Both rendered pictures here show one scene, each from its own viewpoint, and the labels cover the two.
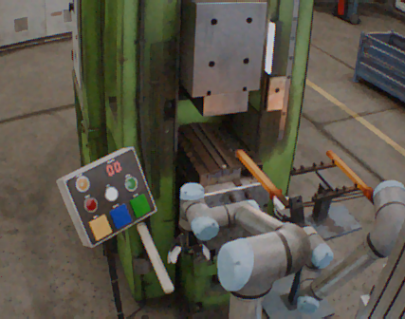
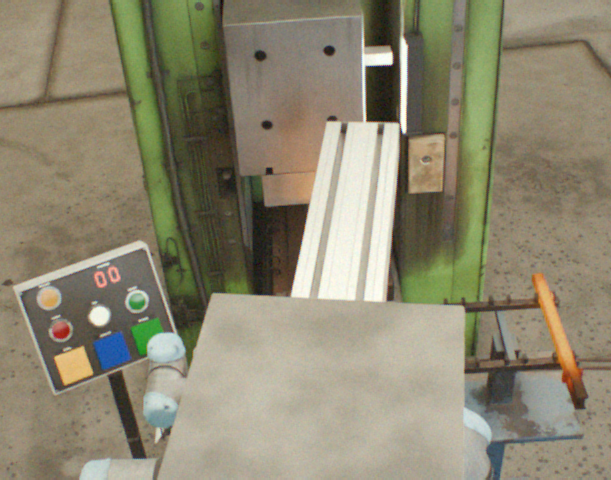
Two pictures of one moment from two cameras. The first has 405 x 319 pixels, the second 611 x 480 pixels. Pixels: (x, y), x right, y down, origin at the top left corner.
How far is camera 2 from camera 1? 0.90 m
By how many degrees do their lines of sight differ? 20
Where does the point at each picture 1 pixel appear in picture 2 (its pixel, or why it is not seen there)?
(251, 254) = not seen: outside the picture
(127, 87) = (148, 145)
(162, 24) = (192, 46)
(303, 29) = (480, 47)
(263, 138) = (410, 235)
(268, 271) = not seen: outside the picture
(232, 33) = (299, 75)
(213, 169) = not seen: hidden behind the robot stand
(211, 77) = (269, 146)
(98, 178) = (77, 291)
